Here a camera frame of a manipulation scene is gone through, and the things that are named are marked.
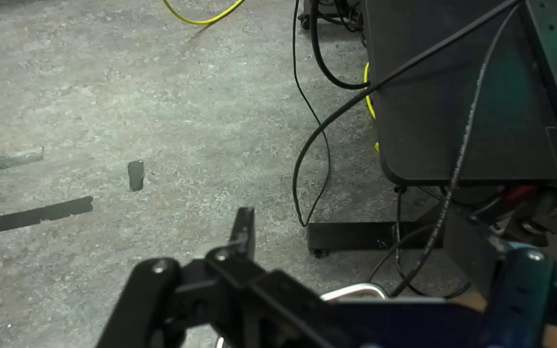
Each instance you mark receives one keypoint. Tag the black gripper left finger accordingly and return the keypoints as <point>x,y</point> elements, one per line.
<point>242,237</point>

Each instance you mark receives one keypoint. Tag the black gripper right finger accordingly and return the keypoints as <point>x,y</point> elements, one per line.
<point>470,248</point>

